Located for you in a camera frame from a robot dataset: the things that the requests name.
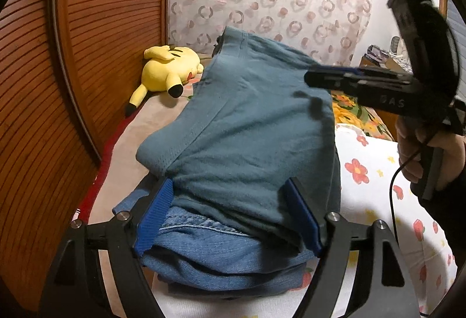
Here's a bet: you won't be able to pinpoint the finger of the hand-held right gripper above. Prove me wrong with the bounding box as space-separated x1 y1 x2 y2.
328 65 368 77
304 69 368 93

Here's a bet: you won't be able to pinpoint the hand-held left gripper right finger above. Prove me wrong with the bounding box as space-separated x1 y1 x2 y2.
284 178 419 318

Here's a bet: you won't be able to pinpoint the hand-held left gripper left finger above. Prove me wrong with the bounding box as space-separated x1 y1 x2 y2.
38 178 174 318

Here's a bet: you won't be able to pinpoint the blue denim jeans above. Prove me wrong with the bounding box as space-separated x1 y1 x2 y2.
112 190 317 298

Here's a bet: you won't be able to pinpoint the teal pants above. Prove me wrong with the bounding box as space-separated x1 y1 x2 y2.
135 26 342 256

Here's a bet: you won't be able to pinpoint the person's right forearm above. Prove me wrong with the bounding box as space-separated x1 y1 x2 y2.
415 143 466 289

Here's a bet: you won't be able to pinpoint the person's right hand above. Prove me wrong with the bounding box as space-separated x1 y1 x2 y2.
395 116 466 192

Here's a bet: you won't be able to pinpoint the wooden cabinet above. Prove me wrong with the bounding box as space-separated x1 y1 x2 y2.
359 55 414 75

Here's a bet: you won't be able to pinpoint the white floral bed sheet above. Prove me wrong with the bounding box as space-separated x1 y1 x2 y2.
151 123 459 318

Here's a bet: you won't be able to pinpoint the red printed cloth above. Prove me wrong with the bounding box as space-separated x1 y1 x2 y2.
71 117 126 227

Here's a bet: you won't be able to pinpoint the yellow plush toy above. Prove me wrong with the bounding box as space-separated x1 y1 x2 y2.
126 45 204 117

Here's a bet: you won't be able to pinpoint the wooden slatted headboard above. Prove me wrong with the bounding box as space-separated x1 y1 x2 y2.
0 0 173 311

